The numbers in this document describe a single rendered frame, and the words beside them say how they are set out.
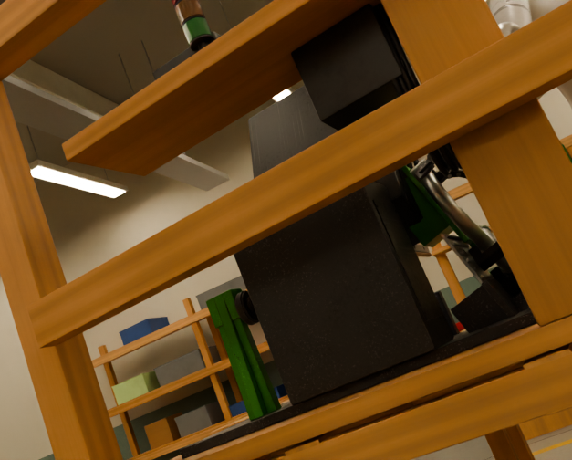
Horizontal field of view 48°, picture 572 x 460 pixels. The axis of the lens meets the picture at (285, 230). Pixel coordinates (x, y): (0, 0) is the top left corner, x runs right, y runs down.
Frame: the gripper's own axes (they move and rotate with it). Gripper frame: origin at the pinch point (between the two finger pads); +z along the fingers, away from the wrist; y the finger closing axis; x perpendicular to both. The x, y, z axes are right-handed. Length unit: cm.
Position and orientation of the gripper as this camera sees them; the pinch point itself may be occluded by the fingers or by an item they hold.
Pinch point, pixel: (430, 174)
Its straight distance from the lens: 137.9
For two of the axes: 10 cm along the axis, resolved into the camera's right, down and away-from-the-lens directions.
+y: -7.2, -5.7, -4.0
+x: 1.5, 4.4, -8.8
